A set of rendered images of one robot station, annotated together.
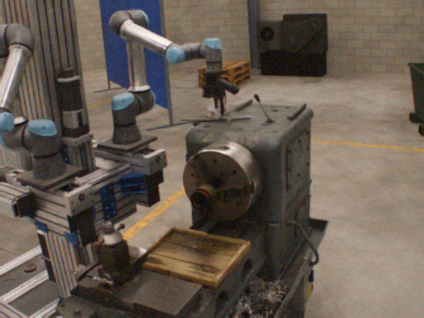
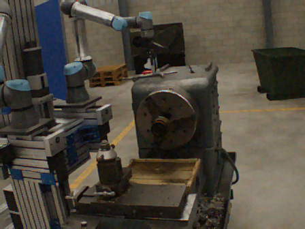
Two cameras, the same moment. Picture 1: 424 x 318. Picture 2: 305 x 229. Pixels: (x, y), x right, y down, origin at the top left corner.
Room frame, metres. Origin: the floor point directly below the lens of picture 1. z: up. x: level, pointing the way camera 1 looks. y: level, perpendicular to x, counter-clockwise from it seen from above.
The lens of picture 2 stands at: (0.00, 0.38, 1.58)
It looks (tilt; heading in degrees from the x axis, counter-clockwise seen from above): 15 degrees down; 349
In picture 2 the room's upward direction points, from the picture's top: 7 degrees counter-clockwise
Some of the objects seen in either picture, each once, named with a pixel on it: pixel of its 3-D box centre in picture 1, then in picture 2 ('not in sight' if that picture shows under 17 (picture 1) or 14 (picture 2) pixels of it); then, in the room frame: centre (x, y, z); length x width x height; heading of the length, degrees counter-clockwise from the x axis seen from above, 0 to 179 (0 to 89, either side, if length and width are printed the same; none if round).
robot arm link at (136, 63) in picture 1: (135, 62); (79, 38); (2.26, 0.33, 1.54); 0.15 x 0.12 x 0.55; 148
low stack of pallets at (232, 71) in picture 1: (225, 73); (109, 75); (9.98, -0.53, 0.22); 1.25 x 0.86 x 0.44; 156
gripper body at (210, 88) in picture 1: (213, 85); (148, 48); (2.02, -0.05, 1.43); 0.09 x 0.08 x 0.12; 61
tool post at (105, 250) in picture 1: (115, 252); (110, 168); (1.21, 0.31, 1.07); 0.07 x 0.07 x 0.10; 61
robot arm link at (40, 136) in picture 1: (42, 135); (18, 93); (1.74, 0.69, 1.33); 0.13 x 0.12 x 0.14; 76
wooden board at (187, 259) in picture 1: (191, 254); (158, 174); (1.47, 0.08, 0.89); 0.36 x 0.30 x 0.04; 61
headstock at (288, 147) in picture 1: (254, 155); (180, 102); (2.07, -0.23, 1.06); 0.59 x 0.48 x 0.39; 151
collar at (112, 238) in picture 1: (110, 235); (105, 153); (1.21, 0.32, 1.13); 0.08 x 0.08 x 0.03
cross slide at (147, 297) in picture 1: (133, 288); (128, 198); (1.17, 0.27, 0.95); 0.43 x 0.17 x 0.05; 61
